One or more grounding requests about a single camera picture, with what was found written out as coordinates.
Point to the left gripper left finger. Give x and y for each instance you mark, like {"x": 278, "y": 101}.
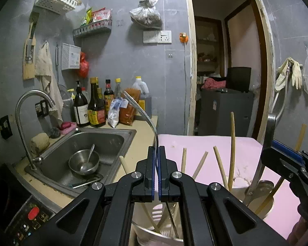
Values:
{"x": 135, "y": 187}

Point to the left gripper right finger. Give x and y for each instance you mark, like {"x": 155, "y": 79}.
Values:
{"x": 177, "y": 187}

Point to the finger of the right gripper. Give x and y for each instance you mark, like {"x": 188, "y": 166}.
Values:
{"x": 287, "y": 151}
{"x": 281, "y": 164}

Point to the steel peeler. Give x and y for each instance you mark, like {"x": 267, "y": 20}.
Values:
{"x": 269, "y": 134}

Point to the steel fork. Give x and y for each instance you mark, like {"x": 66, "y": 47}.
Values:
{"x": 148, "y": 120}

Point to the steel spoon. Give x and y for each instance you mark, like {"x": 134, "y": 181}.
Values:
{"x": 263, "y": 188}

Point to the long wooden spatula handle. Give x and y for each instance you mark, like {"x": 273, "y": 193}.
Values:
{"x": 233, "y": 151}

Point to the white utensil holder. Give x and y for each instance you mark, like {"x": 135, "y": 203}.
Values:
{"x": 209, "y": 215}

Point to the pink floral cloth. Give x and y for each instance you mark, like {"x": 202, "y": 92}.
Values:
{"x": 284, "y": 213}

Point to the spoon in bowl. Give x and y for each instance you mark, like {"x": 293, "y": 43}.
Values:
{"x": 88, "y": 165}

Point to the steel sink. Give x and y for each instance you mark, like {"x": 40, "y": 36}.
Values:
{"x": 53, "y": 169}

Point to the steel bowl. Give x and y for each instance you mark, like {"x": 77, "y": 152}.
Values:
{"x": 81, "y": 156}

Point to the orange spice bag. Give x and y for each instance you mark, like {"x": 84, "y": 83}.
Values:
{"x": 127, "y": 111}

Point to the dark cabinet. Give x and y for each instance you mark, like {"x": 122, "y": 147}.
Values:
{"x": 216, "y": 106}

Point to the white rubber glove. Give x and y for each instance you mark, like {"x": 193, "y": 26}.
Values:
{"x": 290, "y": 68}

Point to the plastic oil jug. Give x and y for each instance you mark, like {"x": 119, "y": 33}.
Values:
{"x": 145, "y": 101}

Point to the small white packet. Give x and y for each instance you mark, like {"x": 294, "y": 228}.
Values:
{"x": 114, "y": 110}

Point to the dark soy sauce bottle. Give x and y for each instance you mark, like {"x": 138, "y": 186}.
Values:
{"x": 96, "y": 107}

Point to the pink soap dish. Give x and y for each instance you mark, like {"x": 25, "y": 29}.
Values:
{"x": 67, "y": 127}

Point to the dark wine bottle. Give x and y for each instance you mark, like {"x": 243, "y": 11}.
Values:
{"x": 80, "y": 107}

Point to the red-capped sauce bottle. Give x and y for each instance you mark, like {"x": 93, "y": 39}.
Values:
{"x": 108, "y": 95}

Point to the yellow-capped bottle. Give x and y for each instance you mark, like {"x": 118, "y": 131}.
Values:
{"x": 118, "y": 89}

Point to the red cloth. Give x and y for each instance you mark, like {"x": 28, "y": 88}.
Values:
{"x": 211, "y": 83}

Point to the beige sponge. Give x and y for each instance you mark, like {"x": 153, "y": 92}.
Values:
{"x": 39, "y": 143}

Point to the induction cooker panel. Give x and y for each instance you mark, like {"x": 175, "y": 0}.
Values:
{"x": 32, "y": 215}

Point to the steel faucet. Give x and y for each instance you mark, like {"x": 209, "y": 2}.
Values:
{"x": 28, "y": 123}

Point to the red plastic bag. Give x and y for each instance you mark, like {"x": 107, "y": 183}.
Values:
{"x": 83, "y": 66}

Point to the white perforated box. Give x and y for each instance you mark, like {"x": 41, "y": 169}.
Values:
{"x": 70, "y": 58}

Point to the hanging dish cloth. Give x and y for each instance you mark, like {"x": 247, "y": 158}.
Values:
{"x": 44, "y": 72}

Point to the orange wall hook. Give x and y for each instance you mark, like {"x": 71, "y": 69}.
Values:
{"x": 183, "y": 37}

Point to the wall power socket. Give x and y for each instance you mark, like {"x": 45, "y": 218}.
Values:
{"x": 153, "y": 37}

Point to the grey wall shelf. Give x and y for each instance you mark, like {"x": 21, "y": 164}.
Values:
{"x": 93, "y": 28}

